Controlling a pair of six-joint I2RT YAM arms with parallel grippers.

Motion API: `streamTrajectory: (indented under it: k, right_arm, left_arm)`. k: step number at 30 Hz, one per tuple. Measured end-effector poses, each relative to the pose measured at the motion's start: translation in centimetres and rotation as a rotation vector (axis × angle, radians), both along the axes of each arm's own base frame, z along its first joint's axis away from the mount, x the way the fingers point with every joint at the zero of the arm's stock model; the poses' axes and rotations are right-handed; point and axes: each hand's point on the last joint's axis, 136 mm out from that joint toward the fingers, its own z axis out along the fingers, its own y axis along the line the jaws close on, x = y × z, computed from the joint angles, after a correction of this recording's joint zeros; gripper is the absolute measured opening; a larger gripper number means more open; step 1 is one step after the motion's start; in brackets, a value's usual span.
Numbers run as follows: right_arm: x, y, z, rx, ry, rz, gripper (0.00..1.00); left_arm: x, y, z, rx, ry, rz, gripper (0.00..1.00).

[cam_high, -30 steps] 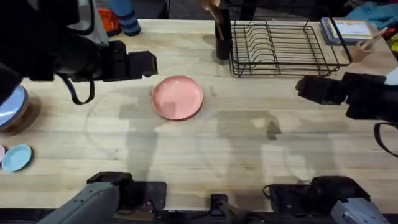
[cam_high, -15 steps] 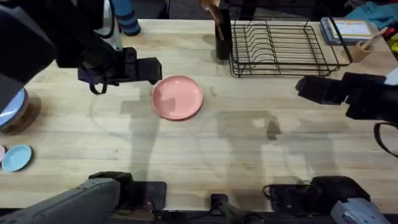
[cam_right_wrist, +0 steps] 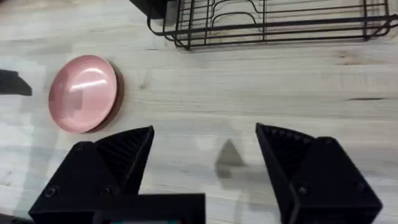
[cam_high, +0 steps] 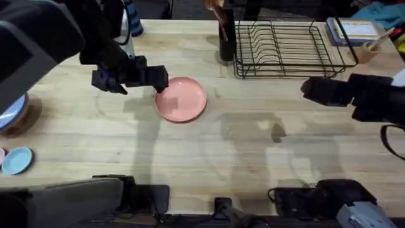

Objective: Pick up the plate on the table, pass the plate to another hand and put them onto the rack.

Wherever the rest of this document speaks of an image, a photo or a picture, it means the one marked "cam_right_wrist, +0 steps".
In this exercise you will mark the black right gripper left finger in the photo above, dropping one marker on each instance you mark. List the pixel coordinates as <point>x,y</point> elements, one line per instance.
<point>102,168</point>

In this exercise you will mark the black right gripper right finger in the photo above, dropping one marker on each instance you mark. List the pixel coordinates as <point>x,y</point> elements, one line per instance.
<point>323,183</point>

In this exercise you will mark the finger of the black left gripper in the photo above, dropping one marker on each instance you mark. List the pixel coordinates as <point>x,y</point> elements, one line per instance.
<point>12,83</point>

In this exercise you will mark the pink plate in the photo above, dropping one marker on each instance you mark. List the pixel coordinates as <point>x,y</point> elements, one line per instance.
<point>83,93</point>

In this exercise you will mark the black box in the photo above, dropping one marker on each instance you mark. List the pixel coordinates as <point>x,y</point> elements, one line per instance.
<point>154,8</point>

